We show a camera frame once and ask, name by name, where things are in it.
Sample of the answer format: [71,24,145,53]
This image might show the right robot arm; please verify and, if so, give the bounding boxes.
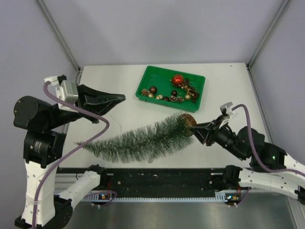
[190,121,305,204]

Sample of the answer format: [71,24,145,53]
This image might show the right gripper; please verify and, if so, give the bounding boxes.
[189,114,246,161]

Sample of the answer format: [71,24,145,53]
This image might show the purple cable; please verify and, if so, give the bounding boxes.
[232,104,305,174]
[32,81,118,227]

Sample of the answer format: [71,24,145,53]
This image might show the small green christmas tree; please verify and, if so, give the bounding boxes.
[83,113,197,164]

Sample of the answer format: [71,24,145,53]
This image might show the green plastic tray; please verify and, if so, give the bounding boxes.
[135,66,205,113]

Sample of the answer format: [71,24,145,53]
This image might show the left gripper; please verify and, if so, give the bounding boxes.
[46,80,126,128]

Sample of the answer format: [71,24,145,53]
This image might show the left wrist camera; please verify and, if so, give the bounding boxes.
[44,75,79,105]

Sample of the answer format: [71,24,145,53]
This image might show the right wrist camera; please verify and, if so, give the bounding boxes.
[219,102,237,128]

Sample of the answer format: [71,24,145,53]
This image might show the white tipped pine cone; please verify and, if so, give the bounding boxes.
[141,89,150,96]

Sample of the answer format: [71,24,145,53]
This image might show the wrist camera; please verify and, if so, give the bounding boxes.
[44,75,79,105]
[219,102,237,128]

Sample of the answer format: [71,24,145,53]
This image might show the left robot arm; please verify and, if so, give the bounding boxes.
[13,85,126,229]

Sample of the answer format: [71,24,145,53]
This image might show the red glitter bauble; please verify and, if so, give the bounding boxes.
[170,74,184,87]

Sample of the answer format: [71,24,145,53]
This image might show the brown ribbon bow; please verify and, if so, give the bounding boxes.
[179,78,200,103]

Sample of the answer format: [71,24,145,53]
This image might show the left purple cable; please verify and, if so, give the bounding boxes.
[32,81,118,227]

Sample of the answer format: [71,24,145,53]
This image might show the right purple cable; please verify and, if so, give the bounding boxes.
[232,104,305,174]

